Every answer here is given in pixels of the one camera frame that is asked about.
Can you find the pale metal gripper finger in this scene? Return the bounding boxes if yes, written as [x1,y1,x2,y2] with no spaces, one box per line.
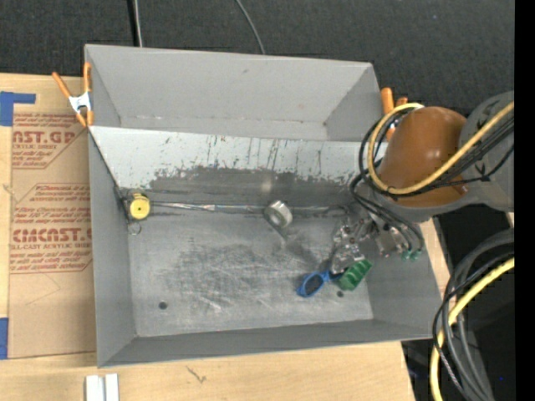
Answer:
[333,222,354,262]
[332,242,365,275]

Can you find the green ridged block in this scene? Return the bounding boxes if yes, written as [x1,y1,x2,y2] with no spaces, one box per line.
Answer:
[337,259,374,292]

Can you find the blue sunglasses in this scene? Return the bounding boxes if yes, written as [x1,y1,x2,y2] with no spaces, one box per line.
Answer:
[296,270,340,298]

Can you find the grey metal bin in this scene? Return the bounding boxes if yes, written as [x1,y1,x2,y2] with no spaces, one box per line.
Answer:
[83,43,444,369]

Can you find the yellow round disc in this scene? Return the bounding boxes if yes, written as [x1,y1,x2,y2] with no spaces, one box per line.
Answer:
[129,193,151,221]

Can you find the brown cardboard board, red print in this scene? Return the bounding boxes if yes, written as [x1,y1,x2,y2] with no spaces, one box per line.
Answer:
[0,72,99,361]

